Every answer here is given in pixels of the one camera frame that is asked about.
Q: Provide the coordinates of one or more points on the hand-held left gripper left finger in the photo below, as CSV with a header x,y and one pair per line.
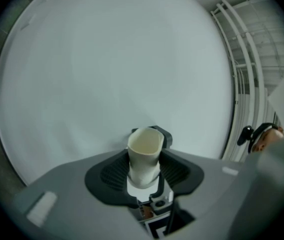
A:
x,y
81,196

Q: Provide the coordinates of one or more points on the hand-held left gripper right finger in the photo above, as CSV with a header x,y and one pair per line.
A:
x,y
207,184

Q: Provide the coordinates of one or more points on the white ceiling pipe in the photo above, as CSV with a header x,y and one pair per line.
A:
x,y
255,66
244,66

